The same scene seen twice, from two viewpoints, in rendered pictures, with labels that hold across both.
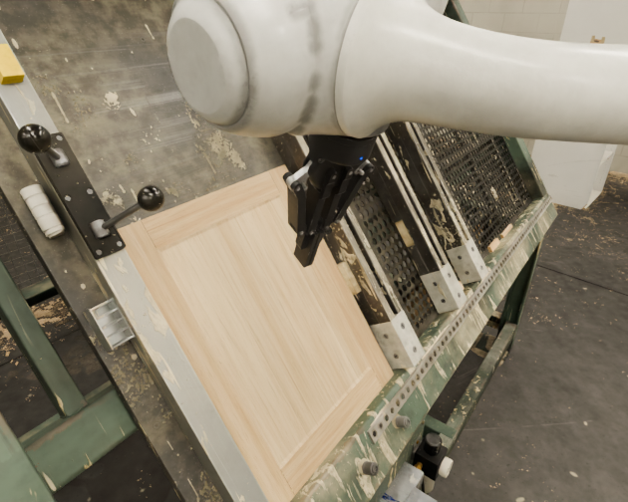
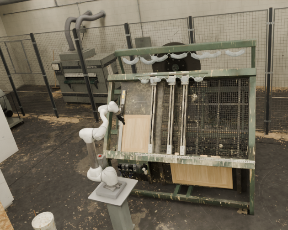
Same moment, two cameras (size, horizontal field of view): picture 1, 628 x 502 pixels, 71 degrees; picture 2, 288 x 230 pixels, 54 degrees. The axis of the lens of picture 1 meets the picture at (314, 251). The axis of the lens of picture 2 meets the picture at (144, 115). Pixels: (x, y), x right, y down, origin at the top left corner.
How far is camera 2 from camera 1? 3.93 m
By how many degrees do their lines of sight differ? 67
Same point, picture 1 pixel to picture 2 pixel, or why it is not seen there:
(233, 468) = (120, 142)
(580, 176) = not seen: outside the picture
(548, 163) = not seen: outside the picture
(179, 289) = (126, 123)
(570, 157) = not seen: outside the picture
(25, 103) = (123, 100)
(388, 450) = (136, 158)
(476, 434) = (201, 210)
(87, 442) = (114, 132)
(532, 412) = (220, 222)
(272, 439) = (126, 144)
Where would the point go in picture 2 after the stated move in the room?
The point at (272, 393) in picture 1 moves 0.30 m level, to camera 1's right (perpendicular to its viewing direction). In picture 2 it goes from (129, 140) to (134, 149)
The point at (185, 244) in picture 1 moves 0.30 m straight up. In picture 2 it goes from (130, 119) to (126, 101)
